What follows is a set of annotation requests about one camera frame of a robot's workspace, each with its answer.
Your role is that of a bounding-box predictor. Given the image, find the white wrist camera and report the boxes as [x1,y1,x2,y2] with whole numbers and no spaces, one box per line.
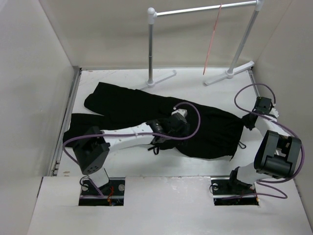
[171,109,188,118]
[269,107,279,119]

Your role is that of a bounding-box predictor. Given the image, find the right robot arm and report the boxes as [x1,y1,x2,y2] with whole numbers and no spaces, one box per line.
[226,97,302,194]

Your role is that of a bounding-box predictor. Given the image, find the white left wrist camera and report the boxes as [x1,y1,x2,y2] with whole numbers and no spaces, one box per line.
[171,109,188,118]

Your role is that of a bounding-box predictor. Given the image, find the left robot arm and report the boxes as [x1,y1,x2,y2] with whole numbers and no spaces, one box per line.
[73,110,190,195]

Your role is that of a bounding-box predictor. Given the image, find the black trousers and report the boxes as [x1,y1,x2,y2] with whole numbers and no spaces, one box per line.
[63,82,244,159]

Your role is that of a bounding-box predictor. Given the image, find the white clothes rack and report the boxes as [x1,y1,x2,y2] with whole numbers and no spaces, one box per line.
[145,0,264,88]

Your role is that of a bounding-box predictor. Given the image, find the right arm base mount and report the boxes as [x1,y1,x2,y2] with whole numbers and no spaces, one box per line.
[209,178,259,206]

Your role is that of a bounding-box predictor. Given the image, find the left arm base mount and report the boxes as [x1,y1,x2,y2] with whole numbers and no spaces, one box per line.
[78,177,125,207]

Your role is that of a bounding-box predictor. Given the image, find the pink clothes hanger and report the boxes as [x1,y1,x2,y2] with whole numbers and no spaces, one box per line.
[202,4,222,75]

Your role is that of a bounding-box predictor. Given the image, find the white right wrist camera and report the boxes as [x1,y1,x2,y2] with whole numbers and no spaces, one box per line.
[269,107,279,119]

